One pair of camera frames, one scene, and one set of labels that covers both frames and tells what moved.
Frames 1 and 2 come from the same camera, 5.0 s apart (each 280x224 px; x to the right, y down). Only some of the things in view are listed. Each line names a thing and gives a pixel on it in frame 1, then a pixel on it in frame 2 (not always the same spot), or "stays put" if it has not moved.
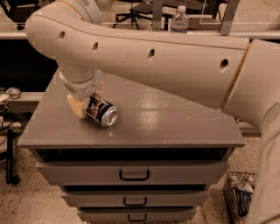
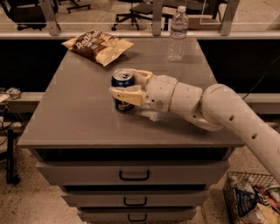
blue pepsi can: x=102 y=111 to x=122 y=77
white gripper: x=82 y=88 to x=161 y=92
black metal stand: x=10 y=178 stays put
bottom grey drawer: x=136 y=214 stays put
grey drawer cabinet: x=154 y=164 stays put
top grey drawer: x=167 y=172 stays put
